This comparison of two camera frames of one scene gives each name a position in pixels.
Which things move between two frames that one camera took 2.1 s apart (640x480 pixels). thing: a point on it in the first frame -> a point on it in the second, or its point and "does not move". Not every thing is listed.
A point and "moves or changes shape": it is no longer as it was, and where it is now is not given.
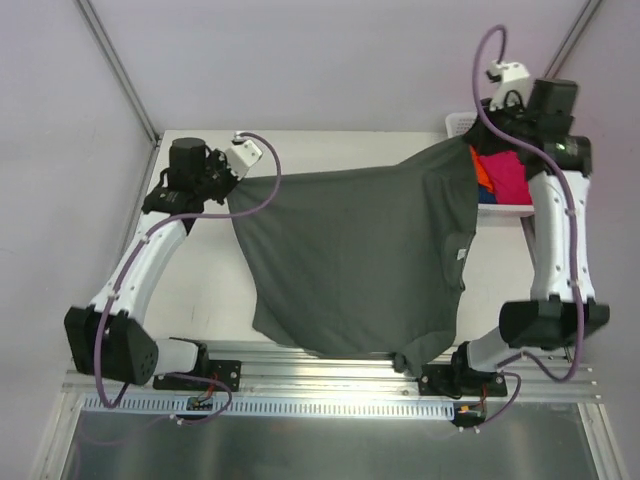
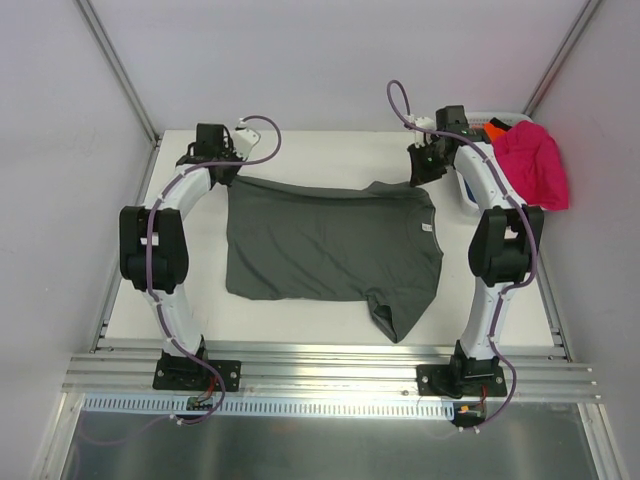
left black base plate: (226, 371) does not move
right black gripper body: (484, 128) -> (422, 168)
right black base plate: (459, 381) does not move
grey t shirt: (367, 261) moves or changes shape
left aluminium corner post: (119, 70) does not move
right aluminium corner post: (574, 40) does not move
